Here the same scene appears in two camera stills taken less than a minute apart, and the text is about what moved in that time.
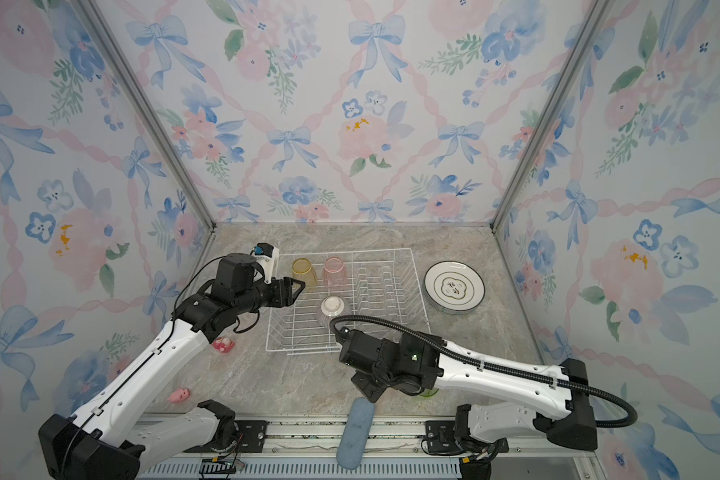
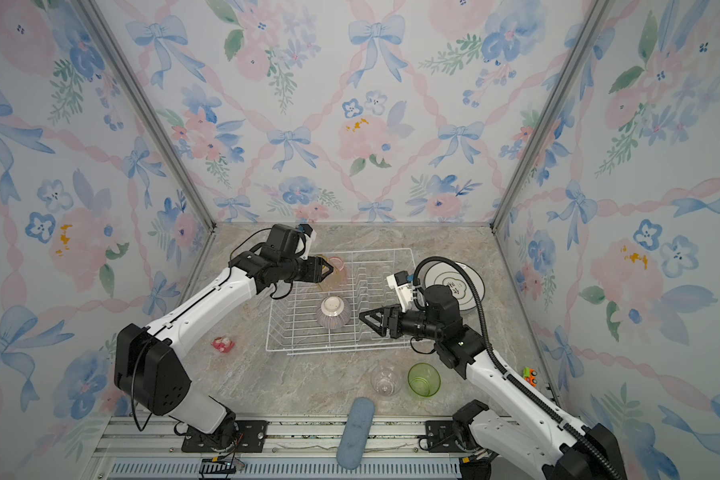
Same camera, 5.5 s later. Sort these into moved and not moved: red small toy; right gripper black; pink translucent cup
Moved: right gripper black
Not moved: red small toy; pink translucent cup
